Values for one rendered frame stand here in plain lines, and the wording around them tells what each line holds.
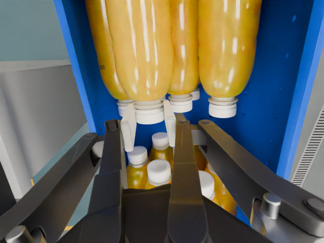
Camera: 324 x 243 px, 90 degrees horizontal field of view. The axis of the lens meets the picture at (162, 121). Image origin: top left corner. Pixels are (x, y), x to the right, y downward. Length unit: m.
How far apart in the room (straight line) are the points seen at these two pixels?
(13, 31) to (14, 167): 1.23
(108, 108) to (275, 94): 0.27
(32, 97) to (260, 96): 0.56
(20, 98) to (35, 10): 1.07
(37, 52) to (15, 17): 0.23
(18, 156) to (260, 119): 0.54
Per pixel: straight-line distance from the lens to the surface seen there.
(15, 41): 1.63
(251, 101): 0.34
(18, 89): 0.55
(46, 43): 1.52
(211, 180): 0.25
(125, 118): 0.16
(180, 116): 0.17
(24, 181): 0.57
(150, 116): 0.20
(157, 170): 0.27
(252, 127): 0.35
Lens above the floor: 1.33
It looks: 68 degrees down
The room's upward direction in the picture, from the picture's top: 169 degrees clockwise
